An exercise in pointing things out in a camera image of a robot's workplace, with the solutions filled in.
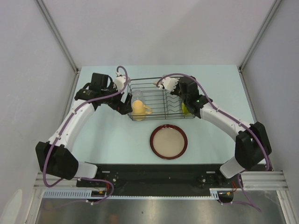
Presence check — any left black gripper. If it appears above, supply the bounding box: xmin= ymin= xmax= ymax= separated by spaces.
xmin=101 ymin=82 xmax=132 ymax=114

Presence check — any clear plastic cup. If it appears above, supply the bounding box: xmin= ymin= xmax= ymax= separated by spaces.
xmin=132 ymin=90 xmax=144 ymax=102

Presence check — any yellow mug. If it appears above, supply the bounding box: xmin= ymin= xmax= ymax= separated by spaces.
xmin=131 ymin=100 xmax=152 ymax=121

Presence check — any black wire dish rack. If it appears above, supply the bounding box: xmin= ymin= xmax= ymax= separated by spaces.
xmin=128 ymin=77 xmax=195 ymax=120

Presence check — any yellow-green bowl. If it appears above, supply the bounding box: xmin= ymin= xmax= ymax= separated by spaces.
xmin=182 ymin=102 xmax=193 ymax=116

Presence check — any red rimmed beige plate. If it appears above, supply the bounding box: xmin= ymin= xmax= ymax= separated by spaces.
xmin=149 ymin=124 xmax=188 ymax=160

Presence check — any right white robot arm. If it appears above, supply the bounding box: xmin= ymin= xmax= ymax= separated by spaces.
xmin=163 ymin=76 xmax=272 ymax=187

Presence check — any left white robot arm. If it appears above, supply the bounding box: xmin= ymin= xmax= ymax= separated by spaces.
xmin=36 ymin=72 xmax=132 ymax=187

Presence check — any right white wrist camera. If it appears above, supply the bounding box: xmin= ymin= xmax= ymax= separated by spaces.
xmin=154 ymin=77 xmax=178 ymax=92

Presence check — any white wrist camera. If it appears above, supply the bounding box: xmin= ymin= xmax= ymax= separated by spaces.
xmin=114 ymin=72 xmax=131 ymax=93
xmin=154 ymin=77 xmax=178 ymax=92

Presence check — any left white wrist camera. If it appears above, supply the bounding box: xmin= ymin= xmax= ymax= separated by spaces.
xmin=114 ymin=72 xmax=131 ymax=93

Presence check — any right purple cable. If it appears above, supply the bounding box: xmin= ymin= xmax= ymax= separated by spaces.
xmin=156 ymin=73 xmax=271 ymax=172

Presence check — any purple cable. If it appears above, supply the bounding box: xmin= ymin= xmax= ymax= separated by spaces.
xmin=156 ymin=73 xmax=271 ymax=172
xmin=42 ymin=66 xmax=128 ymax=188

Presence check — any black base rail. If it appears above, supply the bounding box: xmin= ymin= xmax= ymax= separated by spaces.
xmin=76 ymin=164 xmax=238 ymax=197

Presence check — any white slotted cable duct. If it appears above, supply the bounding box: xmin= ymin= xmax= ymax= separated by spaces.
xmin=43 ymin=188 xmax=234 ymax=200

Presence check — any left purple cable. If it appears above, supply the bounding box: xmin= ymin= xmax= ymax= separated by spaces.
xmin=42 ymin=66 xmax=128 ymax=188

